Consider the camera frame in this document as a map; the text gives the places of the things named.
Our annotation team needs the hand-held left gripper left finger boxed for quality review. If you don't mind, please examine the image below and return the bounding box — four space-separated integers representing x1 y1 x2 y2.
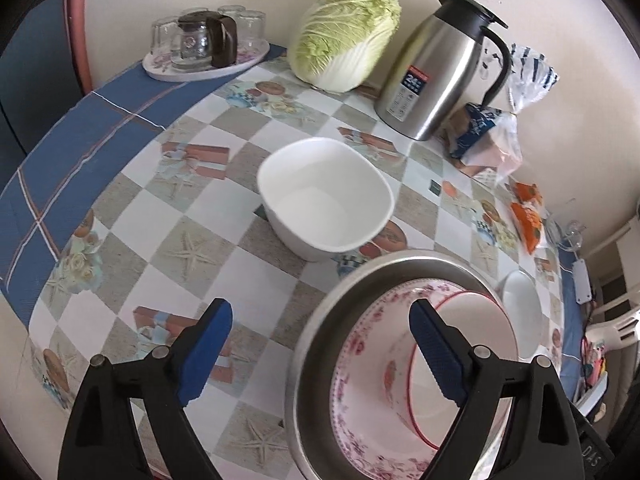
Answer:
57 298 233 480

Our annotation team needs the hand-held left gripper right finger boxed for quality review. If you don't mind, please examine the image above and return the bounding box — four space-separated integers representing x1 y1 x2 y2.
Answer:
409 298 586 480

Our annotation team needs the strawberry print bowl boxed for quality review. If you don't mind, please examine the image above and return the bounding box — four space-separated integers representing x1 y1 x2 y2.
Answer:
407 291 520 451

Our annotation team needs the pink floral bowl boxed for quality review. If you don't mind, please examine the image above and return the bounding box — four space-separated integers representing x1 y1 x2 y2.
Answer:
331 280 518 480

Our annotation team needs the large stainless steel basin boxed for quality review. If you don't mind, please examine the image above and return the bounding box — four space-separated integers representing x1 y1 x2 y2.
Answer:
285 249 516 480

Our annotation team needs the colourful clutter pile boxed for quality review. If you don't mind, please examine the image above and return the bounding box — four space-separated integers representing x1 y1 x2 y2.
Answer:
580 340 608 392

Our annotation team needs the small white plate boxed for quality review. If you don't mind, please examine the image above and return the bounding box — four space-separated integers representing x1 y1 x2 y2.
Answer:
501 269 544 361

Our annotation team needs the checkered printed tablecloth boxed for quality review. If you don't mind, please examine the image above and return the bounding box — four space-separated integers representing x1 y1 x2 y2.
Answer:
0 45 586 480

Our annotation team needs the white plastic chair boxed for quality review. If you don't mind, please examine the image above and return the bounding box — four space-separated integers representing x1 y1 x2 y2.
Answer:
585 305 640 357

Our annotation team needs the orange snack packet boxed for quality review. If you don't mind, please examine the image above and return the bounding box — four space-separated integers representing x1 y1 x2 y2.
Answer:
510 201 545 253
515 182 543 204

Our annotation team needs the white power strip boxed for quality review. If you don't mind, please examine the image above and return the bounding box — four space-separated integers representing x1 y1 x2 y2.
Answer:
572 258 593 305

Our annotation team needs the clear glass holder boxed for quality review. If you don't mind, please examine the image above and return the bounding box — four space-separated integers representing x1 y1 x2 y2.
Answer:
547 217 586 252

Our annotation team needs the white square bowl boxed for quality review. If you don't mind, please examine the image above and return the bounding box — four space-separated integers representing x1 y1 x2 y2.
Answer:
257 137 394 263

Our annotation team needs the clear bread bag blue print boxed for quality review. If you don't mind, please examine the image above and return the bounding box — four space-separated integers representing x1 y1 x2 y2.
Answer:
447 45 561 181

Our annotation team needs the white oval tray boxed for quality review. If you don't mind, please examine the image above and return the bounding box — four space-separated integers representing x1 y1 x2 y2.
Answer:
142 40 272 83

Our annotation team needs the stainless steel thermos jug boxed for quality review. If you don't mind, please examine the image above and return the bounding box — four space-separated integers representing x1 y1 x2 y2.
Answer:
374 0 512 142

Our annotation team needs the napa cabbage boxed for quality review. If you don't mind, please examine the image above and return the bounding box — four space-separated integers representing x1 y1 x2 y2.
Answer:
286 0 402 93

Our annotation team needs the dark blue cabinet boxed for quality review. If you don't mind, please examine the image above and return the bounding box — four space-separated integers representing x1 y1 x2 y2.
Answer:
0 0 81 161

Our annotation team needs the pink upright panel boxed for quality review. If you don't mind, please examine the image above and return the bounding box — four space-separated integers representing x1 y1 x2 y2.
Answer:
67 0 93 93

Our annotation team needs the glass teapot with brown handle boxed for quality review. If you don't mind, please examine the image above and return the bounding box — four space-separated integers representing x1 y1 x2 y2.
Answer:
172 10 238 68

